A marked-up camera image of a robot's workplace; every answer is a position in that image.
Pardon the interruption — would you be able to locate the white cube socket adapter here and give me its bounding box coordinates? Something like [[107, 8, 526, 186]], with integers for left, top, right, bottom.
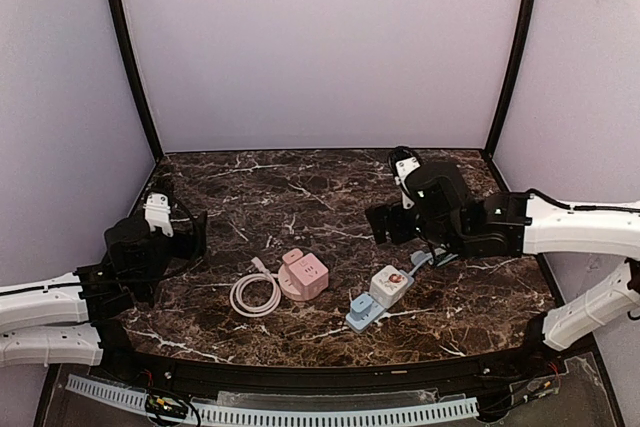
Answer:
[[369, 265, 409, 309]]

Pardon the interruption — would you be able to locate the blue charger plug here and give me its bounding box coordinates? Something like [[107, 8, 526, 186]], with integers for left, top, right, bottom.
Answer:
[[348, 292, 378, 324]]

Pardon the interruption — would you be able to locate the pink cube socket adapter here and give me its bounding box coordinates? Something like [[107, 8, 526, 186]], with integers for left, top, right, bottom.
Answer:
[[289, 253, 329, 300]]

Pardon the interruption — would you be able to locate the pink charger plug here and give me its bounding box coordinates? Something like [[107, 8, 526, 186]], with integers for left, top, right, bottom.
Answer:
[[282, 248, 304, 265]]

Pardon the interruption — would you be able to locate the blue power strip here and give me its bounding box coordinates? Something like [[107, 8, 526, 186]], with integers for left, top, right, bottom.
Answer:
[[345, 270, 414, 333]]

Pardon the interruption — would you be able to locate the pink round power socket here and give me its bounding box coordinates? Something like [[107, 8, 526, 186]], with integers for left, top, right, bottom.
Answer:
[[278, 265, 313, 301]]

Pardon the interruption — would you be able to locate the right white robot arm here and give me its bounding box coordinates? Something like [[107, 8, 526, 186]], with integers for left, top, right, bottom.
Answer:
[[365, 157, 639, 351]]

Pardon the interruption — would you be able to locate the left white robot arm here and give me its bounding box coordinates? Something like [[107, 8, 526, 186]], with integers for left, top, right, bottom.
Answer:
[[1, 213, 207, 367]]

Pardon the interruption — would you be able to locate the small circuit board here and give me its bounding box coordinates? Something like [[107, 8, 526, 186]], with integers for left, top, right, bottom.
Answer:
[[145, 393, 189, 417]]

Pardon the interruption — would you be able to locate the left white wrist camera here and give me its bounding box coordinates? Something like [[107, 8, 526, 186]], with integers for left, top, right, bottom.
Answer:
[[143, 192, 174, 238]]

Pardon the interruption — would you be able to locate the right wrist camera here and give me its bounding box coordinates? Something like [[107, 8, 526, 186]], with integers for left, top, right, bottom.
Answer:
[[387, 146, 422, 210]]

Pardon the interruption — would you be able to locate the left grey cable duct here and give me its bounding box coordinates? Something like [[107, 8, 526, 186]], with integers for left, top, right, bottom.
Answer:
[[65, 374, 147, 415]]

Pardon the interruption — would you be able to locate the grey cable duct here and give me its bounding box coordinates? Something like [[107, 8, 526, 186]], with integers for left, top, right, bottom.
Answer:
[[65, 374, 147, 415], [194, 398, 479, 427]]

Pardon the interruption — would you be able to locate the right grey cable duct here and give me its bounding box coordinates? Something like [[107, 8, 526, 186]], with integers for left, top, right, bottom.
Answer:
[[194, 398, 479, 427]]

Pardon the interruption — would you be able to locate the black front rail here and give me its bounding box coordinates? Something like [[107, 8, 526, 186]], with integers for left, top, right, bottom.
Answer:
[[59, 331, 596, 398]]

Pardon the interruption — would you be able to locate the right black frame post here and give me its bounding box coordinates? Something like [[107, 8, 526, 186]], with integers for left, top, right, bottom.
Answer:
[[483, 0, 535, 158]]

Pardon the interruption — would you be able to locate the black frame post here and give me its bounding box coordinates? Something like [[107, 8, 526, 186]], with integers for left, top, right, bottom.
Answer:
[[483, 0, 535, 158], [107, 0, 164, 163]]

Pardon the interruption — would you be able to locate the left black frame post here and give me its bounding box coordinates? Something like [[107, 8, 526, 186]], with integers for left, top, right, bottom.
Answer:
[[107, 0, 164, 163]]

